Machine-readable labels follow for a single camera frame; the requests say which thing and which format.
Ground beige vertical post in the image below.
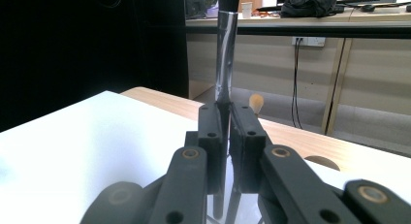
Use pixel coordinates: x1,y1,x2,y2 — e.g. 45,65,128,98
320,38,354,137

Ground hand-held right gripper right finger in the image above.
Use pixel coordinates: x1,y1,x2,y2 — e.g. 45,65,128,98
230,101,273,194

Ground white board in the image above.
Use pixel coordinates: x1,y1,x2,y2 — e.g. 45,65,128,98
0,90,411,224

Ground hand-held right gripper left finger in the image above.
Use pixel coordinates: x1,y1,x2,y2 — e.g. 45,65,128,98
184,102,231,196

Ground black bag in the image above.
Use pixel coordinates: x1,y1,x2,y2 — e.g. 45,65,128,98
279,0,339,19

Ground black horizontal bar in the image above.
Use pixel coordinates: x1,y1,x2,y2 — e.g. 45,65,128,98
185,21,411,40

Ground white paper cup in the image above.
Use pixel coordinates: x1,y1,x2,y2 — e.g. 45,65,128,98
240,1,254,19

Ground black curtain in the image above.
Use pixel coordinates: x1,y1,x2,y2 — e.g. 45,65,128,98
0,0,190,133

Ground black power cable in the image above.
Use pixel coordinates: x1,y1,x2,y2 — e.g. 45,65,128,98
290,38,305,130

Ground black brush with silver ferrule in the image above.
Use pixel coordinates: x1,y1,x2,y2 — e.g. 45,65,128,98
212,0,242,220

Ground wooden office desk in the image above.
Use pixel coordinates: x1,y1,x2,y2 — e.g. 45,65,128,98
185,3,411,28

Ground orange-tipped makeup brush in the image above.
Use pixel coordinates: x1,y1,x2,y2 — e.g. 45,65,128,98
248,93,266,117

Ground wooden table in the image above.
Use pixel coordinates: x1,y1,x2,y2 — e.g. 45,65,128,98
120,86,411,179

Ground table cable grommet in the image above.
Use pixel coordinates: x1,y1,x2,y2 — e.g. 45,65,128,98
303,155,341,173

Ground black office chair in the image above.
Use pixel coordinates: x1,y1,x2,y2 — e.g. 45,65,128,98
185,0,207,20

